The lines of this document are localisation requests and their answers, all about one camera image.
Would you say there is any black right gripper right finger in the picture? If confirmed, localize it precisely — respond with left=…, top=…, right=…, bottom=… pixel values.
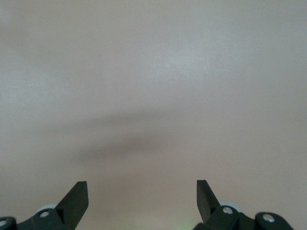
left=193, top=179, right=295, bottom=230

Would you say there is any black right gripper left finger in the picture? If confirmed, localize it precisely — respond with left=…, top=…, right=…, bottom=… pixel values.
left=0, top=181, right=89, bottom=230

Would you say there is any brown table mat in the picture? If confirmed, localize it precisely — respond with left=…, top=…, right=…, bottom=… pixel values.
left=0, top=0, right=307, bottom=230

